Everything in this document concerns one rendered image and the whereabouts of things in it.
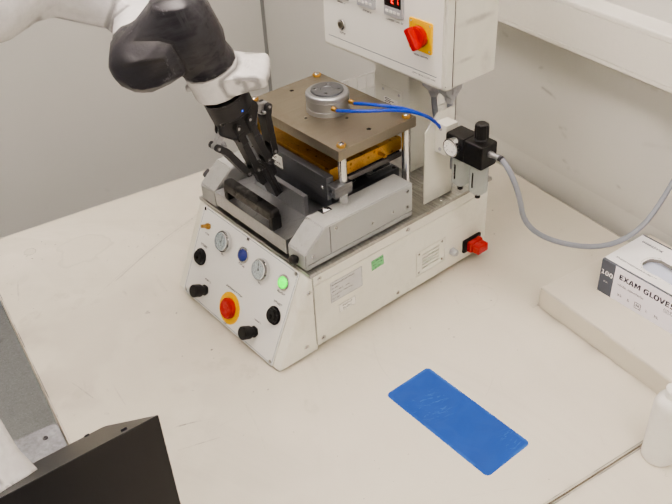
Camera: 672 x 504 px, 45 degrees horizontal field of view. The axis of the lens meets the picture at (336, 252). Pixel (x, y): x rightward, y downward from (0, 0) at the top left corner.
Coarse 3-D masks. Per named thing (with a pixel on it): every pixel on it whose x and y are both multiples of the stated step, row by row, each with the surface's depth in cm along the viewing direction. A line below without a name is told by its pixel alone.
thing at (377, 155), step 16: (288, 144) 147; (304, 144) 147; (384, 144) 146; (400, 144) 149; (320, 160) 142; (352, 160) 142; (368, 160) 145; (384, 160) 148; (336, 176) 141; (352, 176) 144
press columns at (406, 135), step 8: (408, 136) 144; (408, 144) 145; (408, 152) 146; (344, 160) 136; (408, 160) 147; (344, 168) 137; (408, 168) 148; (344, 176) 138; (408, 176) 149; (344, 200) 141
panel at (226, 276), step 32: (224, 224) 153; (192, 256) 161; (224, 256) 154; (256, 256) 147; (224, 288) 154; (256, 288) 147; (288, 288) 141; (224, 320) 154; (256, 320) 147; (256, 352) 148
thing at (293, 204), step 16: (400, 176) 154; (256, 192) 152; (288, 192) 145; (224, 208) 152; (240, 208) 147; (288, 208) 147; (304, 208) 143; (320, 208) 146; (256, 224) 145; (288, 224) 142; (272, 240) 142; (288, 240) 139
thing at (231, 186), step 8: (224, 184) 148; (232, 184) 147; (240, 184) 146; (224, 192) 150; (232, 192) 147; (240, 192) 145; (248, 192) 144; (240, 200) 146; (248, 200) 143; (256, 200) 142; (264, 200) 142; (256, 208) 142; (264, 208) 140; (272, 208) 139; (264, 216) 141; (272, 216) 139; (280, 216) 140; (272, 224) 140; (280, 224) 141
